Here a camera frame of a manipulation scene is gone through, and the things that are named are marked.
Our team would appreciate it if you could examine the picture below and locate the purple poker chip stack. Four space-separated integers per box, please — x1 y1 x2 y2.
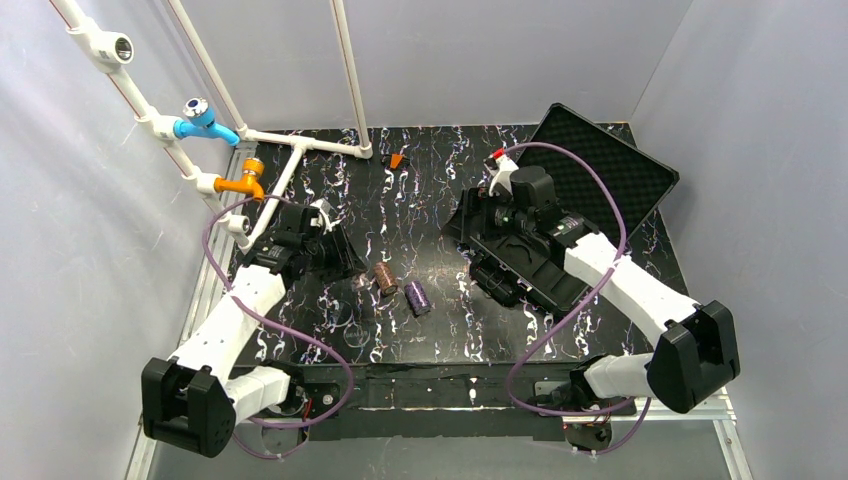
404 280 432 316

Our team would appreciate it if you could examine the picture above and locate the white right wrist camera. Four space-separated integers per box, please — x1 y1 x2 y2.
484 149 518 196

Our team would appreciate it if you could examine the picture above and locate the clear blank acrylic button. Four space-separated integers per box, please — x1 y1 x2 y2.
322 303 355 332

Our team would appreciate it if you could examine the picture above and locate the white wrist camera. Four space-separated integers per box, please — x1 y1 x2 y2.
484 149 518 196
310 198 336 232

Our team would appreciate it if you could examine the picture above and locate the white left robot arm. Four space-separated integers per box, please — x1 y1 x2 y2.
141 199 365 458

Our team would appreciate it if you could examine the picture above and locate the small orange black brush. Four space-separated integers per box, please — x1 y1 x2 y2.
381 153 410 171

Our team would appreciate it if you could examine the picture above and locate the orange grey poker chip stack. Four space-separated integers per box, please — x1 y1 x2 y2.
373 261 398 296

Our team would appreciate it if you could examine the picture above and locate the clear dealer button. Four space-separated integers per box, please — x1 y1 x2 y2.
343 323 371 349

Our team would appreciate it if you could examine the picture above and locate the white pvc pipe frame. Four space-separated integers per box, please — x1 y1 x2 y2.
49 0 374 248

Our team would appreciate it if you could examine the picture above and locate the blue plastic faucet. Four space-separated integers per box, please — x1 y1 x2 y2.
173 97 241 147

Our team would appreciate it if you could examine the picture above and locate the aluminium rail frame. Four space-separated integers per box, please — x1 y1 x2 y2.
125 142 755 480

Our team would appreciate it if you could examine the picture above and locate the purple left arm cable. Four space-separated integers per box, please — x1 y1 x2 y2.
201 194 356 461

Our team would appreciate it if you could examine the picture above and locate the orange plastic faucet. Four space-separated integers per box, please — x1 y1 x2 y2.
213 157 265 202

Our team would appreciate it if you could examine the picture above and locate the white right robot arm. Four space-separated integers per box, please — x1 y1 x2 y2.
443 166 741 413

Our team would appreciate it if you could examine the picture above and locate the black poker set case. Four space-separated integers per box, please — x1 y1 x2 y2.
457 104 679 316

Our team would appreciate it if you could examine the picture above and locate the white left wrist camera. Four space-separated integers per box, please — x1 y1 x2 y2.
310 198 336 232

